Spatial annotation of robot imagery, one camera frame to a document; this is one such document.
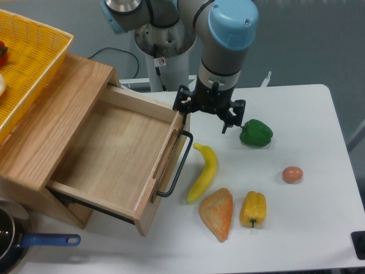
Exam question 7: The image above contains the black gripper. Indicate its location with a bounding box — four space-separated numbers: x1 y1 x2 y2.
173 79 246 134

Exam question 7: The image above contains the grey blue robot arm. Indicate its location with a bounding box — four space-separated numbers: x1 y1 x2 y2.
100 1 258 128

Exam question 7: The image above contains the wooden drawer cabinet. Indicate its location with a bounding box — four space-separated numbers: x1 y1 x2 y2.
1 54 120 228

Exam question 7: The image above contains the green bell pepper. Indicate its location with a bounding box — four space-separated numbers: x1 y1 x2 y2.
239 119 273 147

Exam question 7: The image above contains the yellow banana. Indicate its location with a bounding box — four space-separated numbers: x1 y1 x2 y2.
186 143 218 204

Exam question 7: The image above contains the brown egg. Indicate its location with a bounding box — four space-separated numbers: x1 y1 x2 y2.
282 166 303 183

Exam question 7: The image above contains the orange bread slice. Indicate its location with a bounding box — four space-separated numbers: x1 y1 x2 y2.
198 188 233 243

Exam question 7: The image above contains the yellow bell pepper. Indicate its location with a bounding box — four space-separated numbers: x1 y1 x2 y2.
240 191 267 228

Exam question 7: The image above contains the yellow plastic basket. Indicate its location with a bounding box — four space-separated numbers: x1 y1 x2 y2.
1 10 74 141

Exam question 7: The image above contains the black corner device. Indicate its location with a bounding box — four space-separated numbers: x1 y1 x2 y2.
351 231 365 260

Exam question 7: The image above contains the white round object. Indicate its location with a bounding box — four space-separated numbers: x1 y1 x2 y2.
0 74 6 95

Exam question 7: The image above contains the red tomato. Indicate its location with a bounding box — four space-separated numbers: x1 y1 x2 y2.
0 41 9 67

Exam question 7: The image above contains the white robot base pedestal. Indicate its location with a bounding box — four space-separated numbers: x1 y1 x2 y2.
135 20 196 92

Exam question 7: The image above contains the black cable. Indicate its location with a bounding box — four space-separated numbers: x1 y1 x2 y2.
87 47 140 80

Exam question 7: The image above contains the blue handled saucepan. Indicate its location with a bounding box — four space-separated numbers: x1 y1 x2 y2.
1 200 81 273

